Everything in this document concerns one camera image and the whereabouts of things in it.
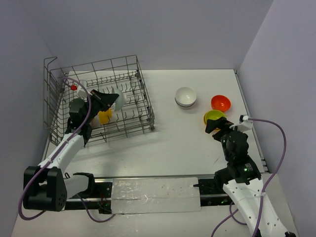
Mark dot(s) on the pink speckled bowl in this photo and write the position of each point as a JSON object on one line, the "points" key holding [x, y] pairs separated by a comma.
{"points": [[92, 123]]}

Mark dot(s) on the white patterned bowl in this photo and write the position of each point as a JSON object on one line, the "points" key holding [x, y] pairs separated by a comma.
{"points": [[185, 97]]}

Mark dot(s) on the light blue ribbed bowl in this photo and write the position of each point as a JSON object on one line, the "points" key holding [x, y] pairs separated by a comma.
{"points": [[120, 101]]}

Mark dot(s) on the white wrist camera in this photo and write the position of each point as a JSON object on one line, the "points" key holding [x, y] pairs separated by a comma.
{"points": [[244, 124], [79, 89]]}

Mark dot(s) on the yellow-orange bowl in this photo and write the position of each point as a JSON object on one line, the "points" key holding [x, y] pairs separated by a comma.
{"points": [[105, 116]]}

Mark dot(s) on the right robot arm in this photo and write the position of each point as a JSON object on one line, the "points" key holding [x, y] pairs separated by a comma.
{"points": [[242, 181]]}

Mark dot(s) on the black mounting rail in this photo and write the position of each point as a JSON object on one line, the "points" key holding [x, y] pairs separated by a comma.
{"points": [[100, 199]]}

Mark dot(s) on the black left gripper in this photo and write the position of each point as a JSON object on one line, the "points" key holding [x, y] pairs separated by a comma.
{"points": [[98, 101]]}

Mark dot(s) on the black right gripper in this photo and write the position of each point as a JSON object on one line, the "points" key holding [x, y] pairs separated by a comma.
{"points": [[221, 123]]}

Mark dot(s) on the grey wire dish rack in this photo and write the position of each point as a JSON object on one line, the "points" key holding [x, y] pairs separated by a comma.
{"points": [[131, 113]]}

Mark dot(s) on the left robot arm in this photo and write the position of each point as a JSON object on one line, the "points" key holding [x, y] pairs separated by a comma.
{"points": [[45, 188]]}

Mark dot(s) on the lime green bowl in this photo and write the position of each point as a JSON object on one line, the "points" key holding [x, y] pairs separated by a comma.
{"points": [[216, 114]]}

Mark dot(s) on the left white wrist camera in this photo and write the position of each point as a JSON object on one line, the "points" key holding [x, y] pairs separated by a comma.
{"points": [[79, 89]]}

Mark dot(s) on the red-orange bowl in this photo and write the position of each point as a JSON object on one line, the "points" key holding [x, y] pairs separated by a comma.
{"points": [[220, 102]]}

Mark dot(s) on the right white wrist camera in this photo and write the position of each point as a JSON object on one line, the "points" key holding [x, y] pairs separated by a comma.
{"points": [[244, 124]]}

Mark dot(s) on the silver taped cover plate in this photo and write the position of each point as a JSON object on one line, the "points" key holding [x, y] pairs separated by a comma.
{"points": [[157, 195]]}

